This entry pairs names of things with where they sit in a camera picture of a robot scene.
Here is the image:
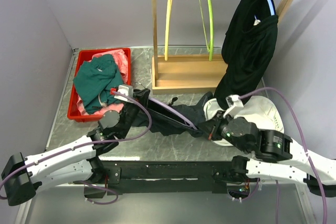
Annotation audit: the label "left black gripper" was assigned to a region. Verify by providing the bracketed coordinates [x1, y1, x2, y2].
[119, 88, 150, 137]

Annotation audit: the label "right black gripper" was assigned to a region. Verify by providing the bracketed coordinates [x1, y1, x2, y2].
[196, 109, 249, 153]

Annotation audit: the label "purple hanger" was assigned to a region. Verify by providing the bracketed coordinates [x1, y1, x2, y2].
[135, 82, 200, 132]

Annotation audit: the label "dark navy shorts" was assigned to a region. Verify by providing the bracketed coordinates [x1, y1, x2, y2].
[131, 91, 218, 138]

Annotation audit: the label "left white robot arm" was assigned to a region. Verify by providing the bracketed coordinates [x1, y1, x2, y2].
[1, 88, 152, 206]

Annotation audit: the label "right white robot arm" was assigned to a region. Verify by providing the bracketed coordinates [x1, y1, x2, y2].
[199, 116, 335, 198]

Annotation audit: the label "green hanger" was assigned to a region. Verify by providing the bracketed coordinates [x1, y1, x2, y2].
[198, 0, 214, 61]

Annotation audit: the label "yellow hanger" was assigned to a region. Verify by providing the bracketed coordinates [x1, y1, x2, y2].
[164, 0, 173, 61]

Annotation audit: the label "pink garment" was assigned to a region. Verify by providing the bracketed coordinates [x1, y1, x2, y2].
[76, 48, 131, 116]

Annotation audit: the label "wooden clothes rack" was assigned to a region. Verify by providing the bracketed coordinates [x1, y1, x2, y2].
[151, 0, 293, 94]

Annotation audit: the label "green garment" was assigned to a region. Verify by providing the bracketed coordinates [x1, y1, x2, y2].
[72, 54, 127, 115]

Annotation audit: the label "black hanging garment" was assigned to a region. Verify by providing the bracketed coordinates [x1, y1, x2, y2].
[214, 0, 278, 110]

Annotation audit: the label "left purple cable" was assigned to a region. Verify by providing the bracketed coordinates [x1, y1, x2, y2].
[0, 91, 153, 205]

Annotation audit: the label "purple cable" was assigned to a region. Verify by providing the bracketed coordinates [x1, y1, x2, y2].
[0, 91, 153, 205]
[237, 87, 329, 224]

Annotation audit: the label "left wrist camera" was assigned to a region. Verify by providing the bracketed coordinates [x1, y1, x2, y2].
[110, 84, 134, 103]

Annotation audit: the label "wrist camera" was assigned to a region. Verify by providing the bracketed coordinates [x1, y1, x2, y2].
[110, 84, 134, 103]
[224, 95, 244, 118]

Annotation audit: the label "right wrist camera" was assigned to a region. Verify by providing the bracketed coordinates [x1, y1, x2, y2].
[224, 95, 244, 118]

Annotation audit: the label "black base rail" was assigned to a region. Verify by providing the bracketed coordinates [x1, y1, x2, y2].
[72, 159, 260, 200]

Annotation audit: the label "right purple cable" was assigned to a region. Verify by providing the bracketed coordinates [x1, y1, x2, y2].
[237, 87, 329, 224]

